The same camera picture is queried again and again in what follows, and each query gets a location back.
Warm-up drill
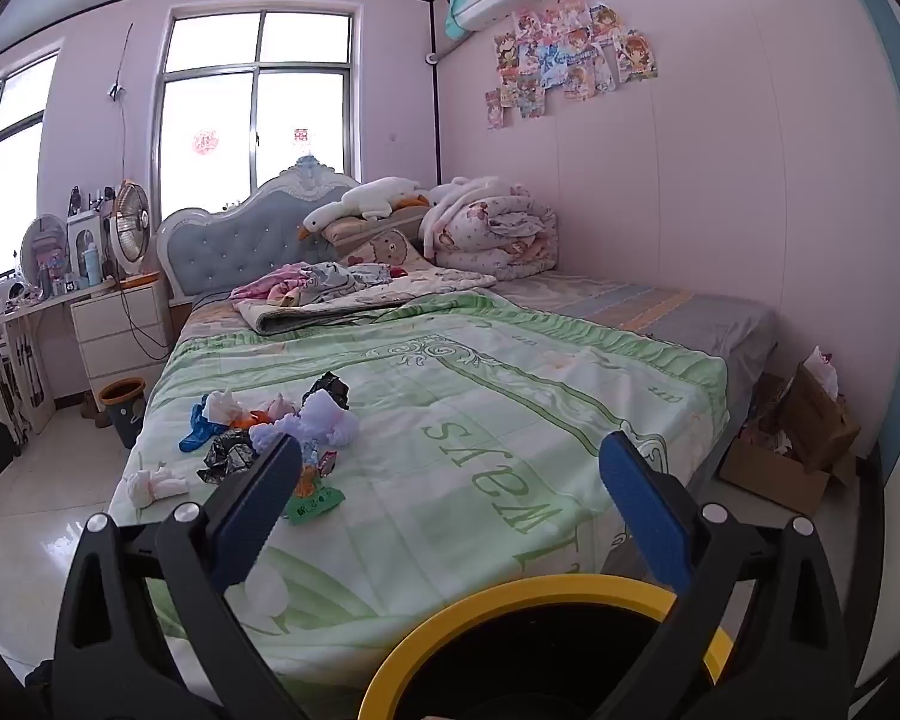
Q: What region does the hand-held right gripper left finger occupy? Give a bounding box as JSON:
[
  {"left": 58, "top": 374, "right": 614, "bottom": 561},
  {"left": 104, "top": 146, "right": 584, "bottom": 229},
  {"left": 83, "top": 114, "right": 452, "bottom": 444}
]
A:
[{"left": 52, "top": 431, "right": 305, "bottom": 720}]

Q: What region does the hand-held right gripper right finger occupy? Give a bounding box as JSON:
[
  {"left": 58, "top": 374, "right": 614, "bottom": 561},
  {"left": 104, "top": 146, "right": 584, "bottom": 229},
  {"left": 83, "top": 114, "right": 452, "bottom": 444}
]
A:
[{"left": 598, "top": 431, "right": 852, "bottom": 720}]

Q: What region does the blue rubber glove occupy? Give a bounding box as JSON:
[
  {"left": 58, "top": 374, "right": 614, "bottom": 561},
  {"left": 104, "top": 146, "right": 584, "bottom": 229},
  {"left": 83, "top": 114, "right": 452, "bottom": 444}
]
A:
[{"left": 178, "top": 403, "right": 230, "bottom": 455}]

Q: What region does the purple fluffy cloth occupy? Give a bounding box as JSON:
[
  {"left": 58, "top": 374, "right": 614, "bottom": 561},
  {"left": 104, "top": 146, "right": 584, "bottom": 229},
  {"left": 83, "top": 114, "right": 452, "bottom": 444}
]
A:
[{"left": 251, "top": 390, "right": 361, "bottom": 458}]

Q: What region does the yellow rimmed black trash bin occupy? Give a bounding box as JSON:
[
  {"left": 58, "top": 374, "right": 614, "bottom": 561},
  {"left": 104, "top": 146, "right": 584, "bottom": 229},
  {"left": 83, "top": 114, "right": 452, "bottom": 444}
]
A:
[{"left": 358, "top": 574, "right": 734, "bottom": 720}]

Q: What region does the green snack wrapper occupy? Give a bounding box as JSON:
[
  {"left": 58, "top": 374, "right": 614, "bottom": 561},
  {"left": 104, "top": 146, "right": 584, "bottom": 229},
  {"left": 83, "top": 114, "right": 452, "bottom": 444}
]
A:
[{"left": 285, "top": 465, "right": 346, "bottom": 524}]

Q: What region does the crumpled black silver wrapper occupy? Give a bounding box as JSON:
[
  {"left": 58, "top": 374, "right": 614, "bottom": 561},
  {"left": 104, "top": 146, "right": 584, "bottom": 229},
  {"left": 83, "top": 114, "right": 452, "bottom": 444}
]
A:
[{"left": 196, "top": 427, "right": 260, "bottom": 485}]

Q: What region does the crumpled white tissue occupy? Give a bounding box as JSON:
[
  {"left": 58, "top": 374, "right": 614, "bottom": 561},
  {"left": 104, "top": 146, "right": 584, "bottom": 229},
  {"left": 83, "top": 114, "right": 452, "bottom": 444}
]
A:
[
  {"left": 202, "top": 388, "right": 242, "bottom": 425},
  {"left": 124, "top": 465, "right": 190, "bottom": 507}
]

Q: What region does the crumpled black plastic bag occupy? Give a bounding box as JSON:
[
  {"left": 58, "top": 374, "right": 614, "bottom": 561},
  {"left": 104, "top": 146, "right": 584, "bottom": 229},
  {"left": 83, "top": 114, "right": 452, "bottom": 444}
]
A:
[{"left": 304, "top": 371, "right": 352, "bottom": 412}]

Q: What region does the small dark wastebasket brown rim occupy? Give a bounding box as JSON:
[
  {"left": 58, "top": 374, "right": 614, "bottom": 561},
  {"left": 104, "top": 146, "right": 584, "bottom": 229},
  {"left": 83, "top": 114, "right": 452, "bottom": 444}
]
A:
[{"left": 97, "top": 377, "right": 147, "bottom": 449}]

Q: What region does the cardboard box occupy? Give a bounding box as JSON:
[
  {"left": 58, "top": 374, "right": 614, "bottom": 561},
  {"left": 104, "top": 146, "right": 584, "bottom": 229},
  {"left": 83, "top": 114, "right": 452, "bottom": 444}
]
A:
[{"left": 718, "top": 364, "right": 863, "bottom": 517}]

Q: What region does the green printed blanket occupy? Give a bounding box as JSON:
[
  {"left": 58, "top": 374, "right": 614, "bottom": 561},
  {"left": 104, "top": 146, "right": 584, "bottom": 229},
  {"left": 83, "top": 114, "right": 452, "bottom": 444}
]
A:
[{"left": 109, "top": 291, "right": 730, "bottom": 683}]

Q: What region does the white nightstand with drawers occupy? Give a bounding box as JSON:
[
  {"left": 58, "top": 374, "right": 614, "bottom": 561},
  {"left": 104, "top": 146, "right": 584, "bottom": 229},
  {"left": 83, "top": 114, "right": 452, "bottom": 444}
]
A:
[{"left": 70, "top": 281, "right": 175, "bottom": 392}]

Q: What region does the pink garment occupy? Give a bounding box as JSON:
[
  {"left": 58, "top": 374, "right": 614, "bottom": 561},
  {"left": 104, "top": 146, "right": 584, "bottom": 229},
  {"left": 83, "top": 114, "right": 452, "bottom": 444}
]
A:
[{"left": 231, "top": 264, "right": 310, "bottom": 308}]

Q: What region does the white plastic bag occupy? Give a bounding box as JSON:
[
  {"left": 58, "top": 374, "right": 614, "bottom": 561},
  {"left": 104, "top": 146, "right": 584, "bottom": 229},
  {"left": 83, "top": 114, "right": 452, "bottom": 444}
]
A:
[{"left": 804, "top": 345, "right": 841, "bottom": 398}]

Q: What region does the grey blue printed garment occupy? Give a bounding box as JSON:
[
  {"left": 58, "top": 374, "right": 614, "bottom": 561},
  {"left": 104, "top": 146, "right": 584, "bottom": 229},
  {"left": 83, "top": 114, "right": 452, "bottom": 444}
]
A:
[{"left": 300, "top": 261, "right": 391, "bottom": 305}]

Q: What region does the bed with blue headboard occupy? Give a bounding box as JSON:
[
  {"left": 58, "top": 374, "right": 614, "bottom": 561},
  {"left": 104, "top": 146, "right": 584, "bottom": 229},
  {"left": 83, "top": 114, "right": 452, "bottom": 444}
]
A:
[{"left": 109, "top": 156, "right": 785, "bottom": 683}]

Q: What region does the beige thin folded quilt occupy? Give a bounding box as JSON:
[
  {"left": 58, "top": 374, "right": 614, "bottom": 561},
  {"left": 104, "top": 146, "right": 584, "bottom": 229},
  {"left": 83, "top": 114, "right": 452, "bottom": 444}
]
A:
[{"left": 231, "top": 262, "right": 498, "bottom": 336}]

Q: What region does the bear print pillow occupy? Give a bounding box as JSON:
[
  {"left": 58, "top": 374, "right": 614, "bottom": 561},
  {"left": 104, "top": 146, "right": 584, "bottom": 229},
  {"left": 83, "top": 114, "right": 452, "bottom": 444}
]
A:
[{"left": 345, "top": 229, "right": 436, "bottom": 275}]

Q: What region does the brown striped pillow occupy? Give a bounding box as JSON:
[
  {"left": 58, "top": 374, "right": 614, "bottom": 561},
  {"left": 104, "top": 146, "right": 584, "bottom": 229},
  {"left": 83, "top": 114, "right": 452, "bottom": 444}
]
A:
[{"left": 322, "top": 210, "right": 430, "bottom": 245}]

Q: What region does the white desk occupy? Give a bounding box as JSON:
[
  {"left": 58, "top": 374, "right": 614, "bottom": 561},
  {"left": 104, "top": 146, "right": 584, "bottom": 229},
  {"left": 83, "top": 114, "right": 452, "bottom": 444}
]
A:
[{"left": 0, "top": 281, "right": 117, "bottom": 436}]

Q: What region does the electric fan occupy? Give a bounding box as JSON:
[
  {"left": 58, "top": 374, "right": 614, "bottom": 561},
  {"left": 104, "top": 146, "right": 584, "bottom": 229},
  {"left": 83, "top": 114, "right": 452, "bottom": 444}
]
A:
[{"left": 103, "top": 180, "right": 160, "bottom": 282}]

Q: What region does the folded floral quilt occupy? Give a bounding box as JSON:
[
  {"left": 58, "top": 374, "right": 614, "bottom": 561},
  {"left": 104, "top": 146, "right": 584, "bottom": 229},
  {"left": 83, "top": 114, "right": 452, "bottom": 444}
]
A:
[{"left": 420, "top": 176, "right": 560, "bottom": 278}]

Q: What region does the white cosmetics cabinet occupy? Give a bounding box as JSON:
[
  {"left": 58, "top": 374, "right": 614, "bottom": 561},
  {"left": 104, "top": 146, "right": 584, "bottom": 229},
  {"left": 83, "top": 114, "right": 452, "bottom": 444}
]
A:
[{"left": 67, "top": 208, "right": 110, "bottom": 286}]

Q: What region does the white goose plush toy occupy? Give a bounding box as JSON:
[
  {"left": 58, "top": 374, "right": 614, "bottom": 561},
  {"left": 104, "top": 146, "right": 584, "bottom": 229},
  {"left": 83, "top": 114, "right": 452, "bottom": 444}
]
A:
[{"left": 302, "top": 177, "right": 430, "bottom": 242}]

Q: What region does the round table mirror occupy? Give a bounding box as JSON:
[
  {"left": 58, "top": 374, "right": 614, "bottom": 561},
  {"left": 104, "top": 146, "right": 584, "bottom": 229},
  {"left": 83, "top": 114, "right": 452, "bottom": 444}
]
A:
[{"left": 21, "top": 214, "right": 70, "bottom": 297}]

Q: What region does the large window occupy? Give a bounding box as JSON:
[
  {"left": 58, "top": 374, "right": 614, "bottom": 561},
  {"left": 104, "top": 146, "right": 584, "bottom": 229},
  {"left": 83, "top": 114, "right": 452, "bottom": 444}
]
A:
[{"left": 150, "top": 4, "right": 365, "bottom": 211}]

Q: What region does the side window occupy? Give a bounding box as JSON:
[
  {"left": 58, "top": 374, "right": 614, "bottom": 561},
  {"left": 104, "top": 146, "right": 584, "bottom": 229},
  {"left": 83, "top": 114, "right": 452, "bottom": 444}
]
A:
[{"left": 0, "top": 49, "right": 59, "bottom": 282}]

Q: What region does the black heater cable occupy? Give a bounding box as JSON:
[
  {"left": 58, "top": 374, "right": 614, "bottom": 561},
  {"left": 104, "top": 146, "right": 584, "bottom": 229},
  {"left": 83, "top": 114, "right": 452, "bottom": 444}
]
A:
[{"left": 116, "top": 285, "right": 167, "bottom": 361}]

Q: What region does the black hanging cord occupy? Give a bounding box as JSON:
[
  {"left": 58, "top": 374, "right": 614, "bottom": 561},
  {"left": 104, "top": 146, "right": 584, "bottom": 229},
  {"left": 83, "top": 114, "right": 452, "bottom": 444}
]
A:
[{"left": 107, "top": 22, "right": 134, "bottom": 181}]

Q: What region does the cluster of cartoon wall posters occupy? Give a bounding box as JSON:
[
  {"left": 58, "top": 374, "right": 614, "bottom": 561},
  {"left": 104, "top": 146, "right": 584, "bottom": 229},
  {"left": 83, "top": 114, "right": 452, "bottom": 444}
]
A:
[{"left": 484, "top": 0, "right": 659, "bottom": 130}]

